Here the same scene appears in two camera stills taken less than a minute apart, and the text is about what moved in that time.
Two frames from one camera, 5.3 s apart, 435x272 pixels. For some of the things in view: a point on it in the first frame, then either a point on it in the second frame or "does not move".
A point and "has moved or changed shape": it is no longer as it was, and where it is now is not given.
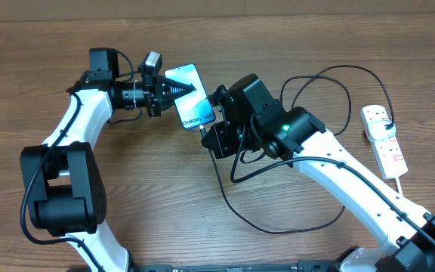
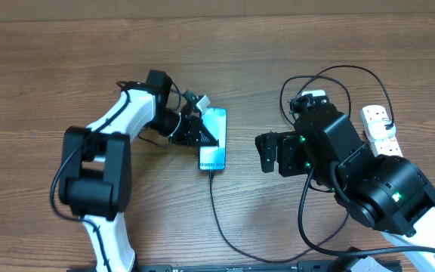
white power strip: [387, 152] does not move
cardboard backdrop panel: [20, 10] does not move
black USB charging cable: [311, 77] to [312, 78]
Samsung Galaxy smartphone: [193, 109] has moved or changed shape
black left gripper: [155, 99] to [195, 124]
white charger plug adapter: [377, 131] does not move
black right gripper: [225, 148] to [288, 143]
